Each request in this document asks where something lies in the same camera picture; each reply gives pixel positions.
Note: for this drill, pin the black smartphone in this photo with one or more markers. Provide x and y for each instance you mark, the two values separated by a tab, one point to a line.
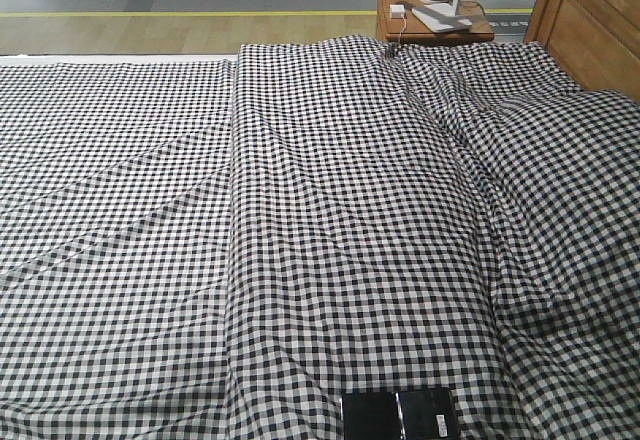
428	413

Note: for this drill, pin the checkered bed sheet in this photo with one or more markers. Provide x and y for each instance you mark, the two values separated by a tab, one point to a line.
115	217

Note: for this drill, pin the white desk lamp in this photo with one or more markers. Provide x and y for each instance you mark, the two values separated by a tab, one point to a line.
441	17

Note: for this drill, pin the checkered duvet cover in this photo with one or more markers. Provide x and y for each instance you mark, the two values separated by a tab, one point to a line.
406	218

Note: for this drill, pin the white charger adapter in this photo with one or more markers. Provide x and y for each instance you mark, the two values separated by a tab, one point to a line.
397	11

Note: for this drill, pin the wooden headboard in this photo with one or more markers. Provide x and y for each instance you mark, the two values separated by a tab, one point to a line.
595	41

